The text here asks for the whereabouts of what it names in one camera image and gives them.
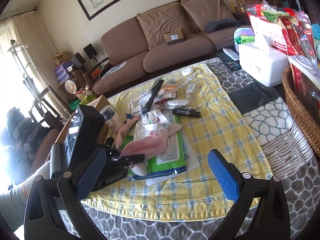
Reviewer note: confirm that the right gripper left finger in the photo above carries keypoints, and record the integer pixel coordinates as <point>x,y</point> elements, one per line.
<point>53,209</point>

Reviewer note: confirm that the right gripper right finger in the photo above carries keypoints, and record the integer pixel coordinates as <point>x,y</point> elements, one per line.
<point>271,219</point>

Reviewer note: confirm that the Olay lotion bottle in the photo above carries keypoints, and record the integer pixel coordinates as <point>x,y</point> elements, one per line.
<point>112,119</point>

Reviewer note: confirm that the pink sock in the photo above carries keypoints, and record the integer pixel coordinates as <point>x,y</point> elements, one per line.
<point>151,145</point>

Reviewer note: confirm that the black hairbrush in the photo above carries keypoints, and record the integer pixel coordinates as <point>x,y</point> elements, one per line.
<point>154,90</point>

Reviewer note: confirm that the large cardboard box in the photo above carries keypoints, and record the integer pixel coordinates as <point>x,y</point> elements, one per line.
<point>85,129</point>

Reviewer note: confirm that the round cookie tin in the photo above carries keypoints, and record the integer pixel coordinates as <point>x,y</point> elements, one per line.
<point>71,86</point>

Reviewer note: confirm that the blue white paper on sofa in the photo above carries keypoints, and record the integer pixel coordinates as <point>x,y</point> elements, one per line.
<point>114,69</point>

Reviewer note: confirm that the black speaker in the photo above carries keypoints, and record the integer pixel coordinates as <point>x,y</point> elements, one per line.
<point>90,51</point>

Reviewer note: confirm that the yellow plaid cloth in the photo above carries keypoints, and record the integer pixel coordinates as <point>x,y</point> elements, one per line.
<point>194,195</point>

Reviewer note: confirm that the green wet wipes pack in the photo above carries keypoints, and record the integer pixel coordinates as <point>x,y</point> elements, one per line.
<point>167,153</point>

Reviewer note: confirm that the wicker basket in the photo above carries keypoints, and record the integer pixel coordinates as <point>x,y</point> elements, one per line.
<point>302,117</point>

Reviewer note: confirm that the black marker tube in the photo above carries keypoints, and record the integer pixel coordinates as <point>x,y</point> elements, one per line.
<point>186,112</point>

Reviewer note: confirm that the small cardboard box on sofa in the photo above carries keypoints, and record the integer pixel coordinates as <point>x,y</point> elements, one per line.
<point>175,36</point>

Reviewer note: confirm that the white tissue box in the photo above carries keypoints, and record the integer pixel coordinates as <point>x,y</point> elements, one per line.
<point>266,66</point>

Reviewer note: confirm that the black remote control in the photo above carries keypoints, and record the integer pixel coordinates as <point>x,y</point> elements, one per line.
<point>231,64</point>

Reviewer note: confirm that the brown sofa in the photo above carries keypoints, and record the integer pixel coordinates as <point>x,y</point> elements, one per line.
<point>159,40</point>

